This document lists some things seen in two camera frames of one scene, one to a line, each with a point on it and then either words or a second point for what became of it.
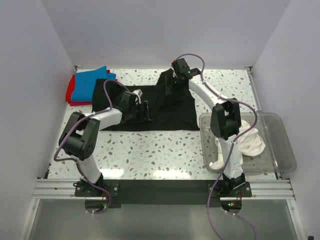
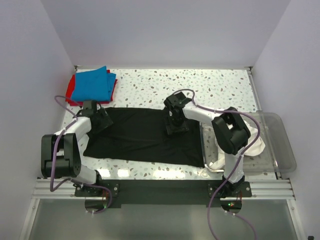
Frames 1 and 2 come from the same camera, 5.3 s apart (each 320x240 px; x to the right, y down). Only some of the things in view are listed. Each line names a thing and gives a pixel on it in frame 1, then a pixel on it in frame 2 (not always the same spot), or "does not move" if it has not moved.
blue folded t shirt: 85,81 does not move
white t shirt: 250,144 does not move
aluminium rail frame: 262,189 does not move
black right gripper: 170,79 → 171,128
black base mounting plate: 162,191 does not move
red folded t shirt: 70,89 does not move
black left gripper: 144,115 → 105,121
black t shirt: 172,110 → 140,134
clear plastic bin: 278,156 does not move
